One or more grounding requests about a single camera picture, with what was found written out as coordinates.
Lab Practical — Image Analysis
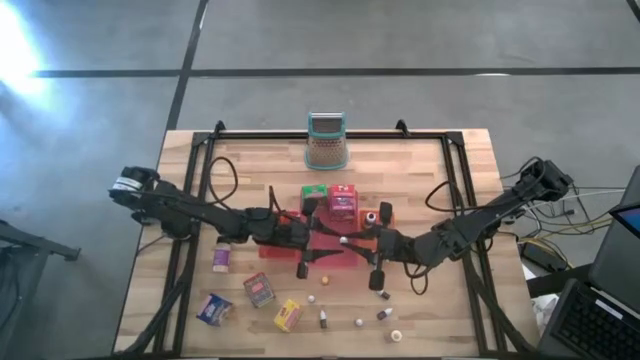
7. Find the blue cereal box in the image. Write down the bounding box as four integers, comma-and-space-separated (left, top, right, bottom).
195, 292, 235, 328

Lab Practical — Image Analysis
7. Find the grey laptop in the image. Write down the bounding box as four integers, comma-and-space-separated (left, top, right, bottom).
537, 164, 640, 360

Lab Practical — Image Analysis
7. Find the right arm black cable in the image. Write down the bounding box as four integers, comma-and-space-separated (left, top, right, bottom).
424, 179, 464, 214

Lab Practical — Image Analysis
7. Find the purple Raisin Bran cereal box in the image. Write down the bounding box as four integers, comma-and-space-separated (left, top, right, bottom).
328, 195, 359, 224

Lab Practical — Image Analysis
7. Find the black metal table frame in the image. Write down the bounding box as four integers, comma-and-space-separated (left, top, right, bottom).
113, 119, 539, 359

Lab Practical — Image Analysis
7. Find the cereal box with pink label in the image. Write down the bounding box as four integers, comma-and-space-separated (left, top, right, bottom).
242, 272, 277, 309

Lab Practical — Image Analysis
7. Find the white cable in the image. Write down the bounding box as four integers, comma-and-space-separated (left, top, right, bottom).
569, 187, 627, 201

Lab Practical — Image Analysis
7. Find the red Froot Loops cereal box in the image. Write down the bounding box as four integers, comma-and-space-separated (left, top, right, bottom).
328, 183, 357, 199

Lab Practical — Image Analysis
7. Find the teal mesh basket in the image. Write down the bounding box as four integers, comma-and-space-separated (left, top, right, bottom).
304, 111, 350, 172

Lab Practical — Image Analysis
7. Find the blue lit screen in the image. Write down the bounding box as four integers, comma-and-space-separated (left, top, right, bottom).
608, 201, 640, 240

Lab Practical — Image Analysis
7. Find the green Apple Jacks cereal box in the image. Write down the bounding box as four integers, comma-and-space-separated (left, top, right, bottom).
300, 183, 329, 201

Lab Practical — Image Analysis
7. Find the red plastic basket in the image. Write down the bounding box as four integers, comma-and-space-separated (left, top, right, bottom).
258, 209, 301, 261

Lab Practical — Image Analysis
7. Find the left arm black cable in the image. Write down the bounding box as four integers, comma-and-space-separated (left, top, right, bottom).
207, 156, 239, 206

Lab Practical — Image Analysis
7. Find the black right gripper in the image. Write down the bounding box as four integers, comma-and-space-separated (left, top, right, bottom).
341, 202, 416, 292

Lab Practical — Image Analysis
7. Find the sprinkles jar purple label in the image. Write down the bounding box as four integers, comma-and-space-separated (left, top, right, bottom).
212, 243, 233, 274

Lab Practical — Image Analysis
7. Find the black metal stand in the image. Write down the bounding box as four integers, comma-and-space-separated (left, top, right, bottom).
0, 218, 82, 351

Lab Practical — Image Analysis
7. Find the yellow Corn Pops cereal box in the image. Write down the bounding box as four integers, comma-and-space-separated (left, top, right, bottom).
272, 298, 304, 333

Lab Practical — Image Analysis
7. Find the orange plastic basket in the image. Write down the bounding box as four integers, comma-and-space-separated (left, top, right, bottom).
357, 208, 397, 262

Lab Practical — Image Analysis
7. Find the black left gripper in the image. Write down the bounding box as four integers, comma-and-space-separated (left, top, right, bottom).
249, 197, 346, 280

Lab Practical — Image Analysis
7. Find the black power brick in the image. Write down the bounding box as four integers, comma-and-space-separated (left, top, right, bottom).
519, 240, 567, 274

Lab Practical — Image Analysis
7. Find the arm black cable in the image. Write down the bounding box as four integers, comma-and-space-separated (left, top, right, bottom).
424, 179, 464, 214
207, 156, 239, 206

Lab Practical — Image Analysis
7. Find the pink translucent plastic bin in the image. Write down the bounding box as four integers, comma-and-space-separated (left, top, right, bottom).
297, 188, 361, 270

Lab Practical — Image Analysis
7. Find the crumpled white plastic bag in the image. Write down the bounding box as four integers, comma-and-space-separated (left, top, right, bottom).
529, 293, 562, 337

